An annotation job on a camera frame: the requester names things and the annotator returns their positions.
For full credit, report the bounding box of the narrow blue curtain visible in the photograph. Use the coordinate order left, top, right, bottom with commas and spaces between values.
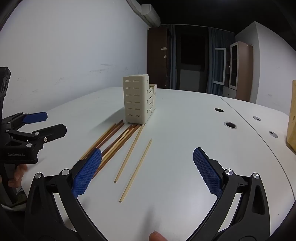
170, 24, 178, 90

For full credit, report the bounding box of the white-framed window sash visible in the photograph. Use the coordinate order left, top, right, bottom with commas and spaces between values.
213, 47, 226, 85

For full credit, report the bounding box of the brown glass-door cabinet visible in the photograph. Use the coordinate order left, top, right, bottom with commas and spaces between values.
228, 41, 254, 102

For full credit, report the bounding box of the person's left hand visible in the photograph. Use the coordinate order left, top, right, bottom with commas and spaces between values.
8, 163, 28, 188

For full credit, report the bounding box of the group of wooden chopsticks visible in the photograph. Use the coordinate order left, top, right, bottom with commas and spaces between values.
79, 119, 142, 179

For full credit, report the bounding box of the brown cardboard box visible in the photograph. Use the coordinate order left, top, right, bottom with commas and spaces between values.
286, 80, 296, 153

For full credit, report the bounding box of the white wall air conditioner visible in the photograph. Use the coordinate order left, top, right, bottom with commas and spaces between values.
141, 4, 161, 26

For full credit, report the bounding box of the light bamboo chopstick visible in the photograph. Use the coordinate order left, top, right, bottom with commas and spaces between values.
114, 124, 145, 183
119, 138, 152, 203

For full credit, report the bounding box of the person's right hand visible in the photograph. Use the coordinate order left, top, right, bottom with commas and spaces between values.
149, 230, 169, 241

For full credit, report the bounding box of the dark brown wardrobe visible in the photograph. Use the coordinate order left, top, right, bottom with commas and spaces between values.
147, 25, 173, 90

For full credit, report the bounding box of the wide blue curtain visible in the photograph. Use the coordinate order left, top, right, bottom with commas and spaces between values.
206, 27, 236, 96

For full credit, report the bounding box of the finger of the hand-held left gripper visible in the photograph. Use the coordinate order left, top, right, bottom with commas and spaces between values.
6, 123, 67, 149
2, 112, 48, 130

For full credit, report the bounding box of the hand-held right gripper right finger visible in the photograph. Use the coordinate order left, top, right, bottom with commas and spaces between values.
190, 147, 270, 241

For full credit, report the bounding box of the cream plastic utensil holder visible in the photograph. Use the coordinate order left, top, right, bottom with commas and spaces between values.
122, 74, 158, 123

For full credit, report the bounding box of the white pipe cover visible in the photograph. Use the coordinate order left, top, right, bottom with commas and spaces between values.
126, 0, 142, 13

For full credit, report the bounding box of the dark window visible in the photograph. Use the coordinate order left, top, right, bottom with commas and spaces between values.
176, 25, 210, 93

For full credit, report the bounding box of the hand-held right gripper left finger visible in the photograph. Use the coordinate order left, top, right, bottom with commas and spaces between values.
24, 148, 109, 241

